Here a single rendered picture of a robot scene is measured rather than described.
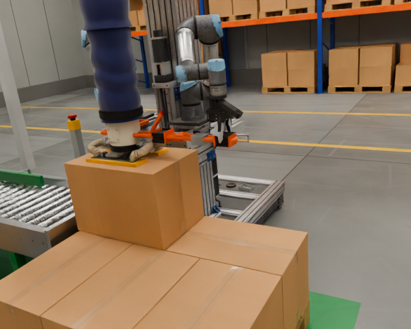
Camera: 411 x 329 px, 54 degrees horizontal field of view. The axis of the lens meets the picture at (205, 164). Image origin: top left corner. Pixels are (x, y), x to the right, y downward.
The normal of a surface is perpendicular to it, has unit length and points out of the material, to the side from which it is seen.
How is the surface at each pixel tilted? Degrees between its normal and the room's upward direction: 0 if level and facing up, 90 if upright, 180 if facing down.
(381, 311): 0
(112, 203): 90
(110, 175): 90
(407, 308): 0
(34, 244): 90
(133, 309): 0
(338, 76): 90
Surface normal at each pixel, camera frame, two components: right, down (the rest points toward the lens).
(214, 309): -0.10, -0.94
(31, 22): 0.86, 0.08
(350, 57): -0.51, 0.32
